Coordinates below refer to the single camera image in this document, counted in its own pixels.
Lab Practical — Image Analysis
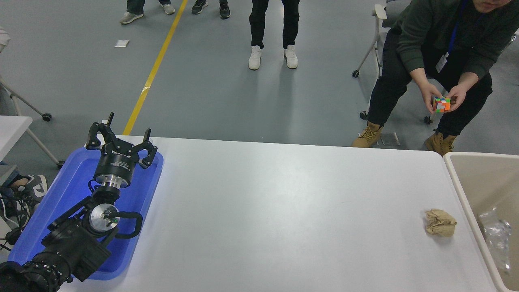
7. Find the silver foil tray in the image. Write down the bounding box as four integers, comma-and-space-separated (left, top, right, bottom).
478, 208, 513, 272

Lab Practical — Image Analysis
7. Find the white wheeled chair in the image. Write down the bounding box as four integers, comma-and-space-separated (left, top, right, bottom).
352, 0, 436, 124

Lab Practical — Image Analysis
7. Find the seated person with boots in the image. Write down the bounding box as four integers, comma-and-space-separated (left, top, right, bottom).
351, 0, 519, 157

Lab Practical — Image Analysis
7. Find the standing person with white shoes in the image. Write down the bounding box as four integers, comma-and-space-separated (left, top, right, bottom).
248, 0, 300, 70

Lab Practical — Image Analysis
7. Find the colourful puzzle cube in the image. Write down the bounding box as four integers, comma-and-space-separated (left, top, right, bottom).
432, 97, 451, 113

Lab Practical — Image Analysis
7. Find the seated person's left hand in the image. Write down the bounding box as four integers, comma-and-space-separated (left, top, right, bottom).
446, 84, 468, 112

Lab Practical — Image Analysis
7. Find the crumpled tan paper ball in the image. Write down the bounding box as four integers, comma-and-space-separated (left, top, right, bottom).
425, 209, 458, 237

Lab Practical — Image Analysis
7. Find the seated person's right hand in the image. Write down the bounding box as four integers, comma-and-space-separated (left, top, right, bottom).
419, 80, 442, 114

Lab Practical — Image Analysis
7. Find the large pale bin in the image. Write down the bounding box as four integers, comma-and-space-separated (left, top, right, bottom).
443, 152, 519, 292

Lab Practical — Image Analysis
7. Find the person with black-white sneakers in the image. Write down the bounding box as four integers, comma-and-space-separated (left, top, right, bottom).
0, 159, 48, 230

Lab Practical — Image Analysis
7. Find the grey wheeled metal frame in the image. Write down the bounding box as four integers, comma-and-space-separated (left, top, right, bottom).
0, 79, 53, 122

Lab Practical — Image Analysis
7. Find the white side table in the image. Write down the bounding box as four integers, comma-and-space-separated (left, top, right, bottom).
0, 116, 65, 169

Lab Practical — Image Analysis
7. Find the person with light grey shoes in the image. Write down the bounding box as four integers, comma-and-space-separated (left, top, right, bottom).
120, 0, 176, 24

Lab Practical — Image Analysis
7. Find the person with dark shoes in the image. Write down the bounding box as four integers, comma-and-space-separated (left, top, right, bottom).
191, 0, 231, 19

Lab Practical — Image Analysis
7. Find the blue plastic tray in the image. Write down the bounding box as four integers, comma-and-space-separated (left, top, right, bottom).
7, 146, 165, 281

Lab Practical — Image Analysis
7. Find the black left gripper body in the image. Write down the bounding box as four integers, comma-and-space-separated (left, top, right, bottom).
94, 148, 141, 181

